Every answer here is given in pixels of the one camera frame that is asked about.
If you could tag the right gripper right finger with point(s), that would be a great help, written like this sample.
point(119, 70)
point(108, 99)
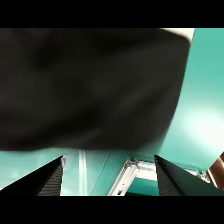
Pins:
point(176, 181)

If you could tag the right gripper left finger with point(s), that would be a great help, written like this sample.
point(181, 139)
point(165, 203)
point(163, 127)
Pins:
point(45, 180)

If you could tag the black garment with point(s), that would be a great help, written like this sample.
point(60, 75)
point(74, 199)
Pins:
point(86, 90)

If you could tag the silver frame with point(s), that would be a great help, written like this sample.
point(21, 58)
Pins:
point(128, 176)

